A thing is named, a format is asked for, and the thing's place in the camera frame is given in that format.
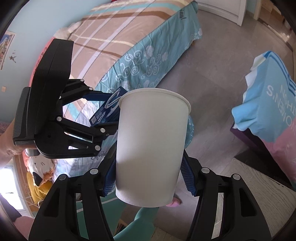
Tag person's left hand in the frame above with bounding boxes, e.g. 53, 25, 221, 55
0, 120, 24, 169

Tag white paper cup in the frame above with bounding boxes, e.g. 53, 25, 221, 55
115, 88, 191, 207

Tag plush cat toy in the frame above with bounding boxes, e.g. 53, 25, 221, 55
27, 154, 57, 187

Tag teal trash bin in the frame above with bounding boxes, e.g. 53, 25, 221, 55
185, 116, 195, 149

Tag white wardrobe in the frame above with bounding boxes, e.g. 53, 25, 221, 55
196, 0, 247, 27

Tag blue pink towel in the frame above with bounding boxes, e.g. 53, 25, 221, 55
232, 51, 295, 182

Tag dark blue gum tin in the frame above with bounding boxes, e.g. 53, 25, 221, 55
89, 86, 127, 126

